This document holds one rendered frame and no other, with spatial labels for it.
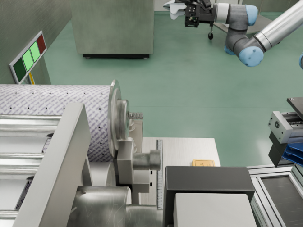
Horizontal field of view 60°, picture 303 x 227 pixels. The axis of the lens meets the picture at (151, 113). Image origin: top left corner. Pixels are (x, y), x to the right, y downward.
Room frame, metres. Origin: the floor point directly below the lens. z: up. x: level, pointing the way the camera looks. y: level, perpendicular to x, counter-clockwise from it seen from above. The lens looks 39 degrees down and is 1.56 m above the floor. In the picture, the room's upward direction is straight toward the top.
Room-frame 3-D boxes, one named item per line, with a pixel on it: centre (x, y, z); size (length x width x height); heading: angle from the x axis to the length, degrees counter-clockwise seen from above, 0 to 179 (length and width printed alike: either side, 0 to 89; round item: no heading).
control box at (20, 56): (0.77, 0.39, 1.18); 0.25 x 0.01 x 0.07; 179
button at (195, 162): (0.53, -0.17, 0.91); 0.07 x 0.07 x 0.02; 89
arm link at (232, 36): (1.03, -0.35, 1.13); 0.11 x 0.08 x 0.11; 7
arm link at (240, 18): (1.04, -0.35, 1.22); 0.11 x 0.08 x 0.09; 79
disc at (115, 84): (0.38, 0.07, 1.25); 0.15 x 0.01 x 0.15; 179
